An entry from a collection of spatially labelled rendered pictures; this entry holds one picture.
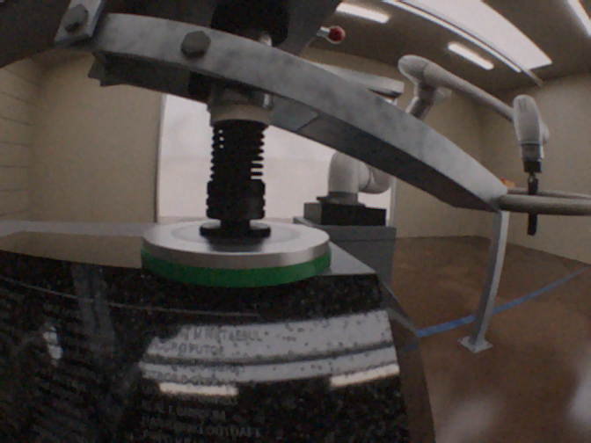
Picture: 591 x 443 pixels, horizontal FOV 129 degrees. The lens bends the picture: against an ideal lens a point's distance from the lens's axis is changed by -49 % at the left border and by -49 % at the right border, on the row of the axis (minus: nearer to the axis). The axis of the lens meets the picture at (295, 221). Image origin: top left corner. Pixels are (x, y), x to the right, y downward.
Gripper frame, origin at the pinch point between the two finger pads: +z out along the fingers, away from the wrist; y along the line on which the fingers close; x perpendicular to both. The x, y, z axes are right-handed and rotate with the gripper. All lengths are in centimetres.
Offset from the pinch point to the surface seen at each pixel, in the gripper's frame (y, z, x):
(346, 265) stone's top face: 77, -4, -8
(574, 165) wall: -575, -60, 41
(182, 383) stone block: 96, 2, -6
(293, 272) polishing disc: 85, -5, -6
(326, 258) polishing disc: 80, -5, -8
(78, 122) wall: 251, -190, -588
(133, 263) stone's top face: 98, -6, -16
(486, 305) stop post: -68, 62, -33
